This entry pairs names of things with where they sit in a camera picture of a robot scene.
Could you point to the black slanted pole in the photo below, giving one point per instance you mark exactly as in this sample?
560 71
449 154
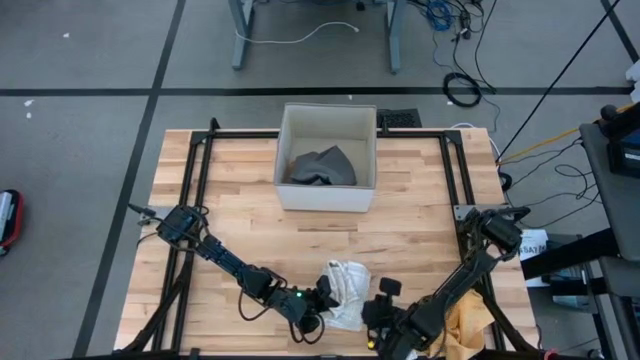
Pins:
557 81

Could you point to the small red object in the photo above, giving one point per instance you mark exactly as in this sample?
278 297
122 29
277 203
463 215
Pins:
550 354

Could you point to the white printed paper sheet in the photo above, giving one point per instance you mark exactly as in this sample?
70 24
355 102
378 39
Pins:
536 247

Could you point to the black metal table frame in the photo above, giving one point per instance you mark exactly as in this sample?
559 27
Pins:
250 135

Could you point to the black side table beam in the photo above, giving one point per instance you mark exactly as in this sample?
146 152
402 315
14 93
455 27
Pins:
570 255

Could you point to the grey desk frame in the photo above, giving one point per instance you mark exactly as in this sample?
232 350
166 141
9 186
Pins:
243 40

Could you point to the white object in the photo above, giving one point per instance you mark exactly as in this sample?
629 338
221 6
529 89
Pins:
635 75

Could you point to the black and blue device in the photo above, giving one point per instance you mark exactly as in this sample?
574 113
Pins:
625 150

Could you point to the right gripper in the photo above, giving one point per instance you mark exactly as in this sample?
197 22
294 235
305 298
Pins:
400 330

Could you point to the yellow towel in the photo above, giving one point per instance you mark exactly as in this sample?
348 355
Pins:
470 320

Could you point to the grey side table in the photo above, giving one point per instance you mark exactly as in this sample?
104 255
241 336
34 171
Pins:
605 200

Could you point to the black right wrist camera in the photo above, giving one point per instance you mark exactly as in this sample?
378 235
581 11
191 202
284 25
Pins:
379 315

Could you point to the white checked towel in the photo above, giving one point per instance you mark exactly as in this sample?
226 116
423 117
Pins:
350 295

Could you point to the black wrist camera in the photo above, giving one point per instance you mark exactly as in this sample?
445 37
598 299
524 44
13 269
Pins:
310 310
379 315

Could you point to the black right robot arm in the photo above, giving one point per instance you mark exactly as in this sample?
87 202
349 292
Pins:
465 275

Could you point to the red and black device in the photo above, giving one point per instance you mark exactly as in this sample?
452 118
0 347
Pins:
19 220

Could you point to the black perforated floor grate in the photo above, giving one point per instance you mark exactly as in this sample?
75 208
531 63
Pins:
400 119

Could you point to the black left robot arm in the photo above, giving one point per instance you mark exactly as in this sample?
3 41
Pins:
225 257

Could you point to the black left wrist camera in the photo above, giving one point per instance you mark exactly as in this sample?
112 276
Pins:
310 310

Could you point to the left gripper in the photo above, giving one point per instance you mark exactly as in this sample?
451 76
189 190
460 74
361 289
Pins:
300 310

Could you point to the beige fabric storage box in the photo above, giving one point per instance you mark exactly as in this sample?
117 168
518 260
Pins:
325 200

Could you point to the grey waffle towel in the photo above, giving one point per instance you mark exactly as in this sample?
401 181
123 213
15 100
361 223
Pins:
325 170

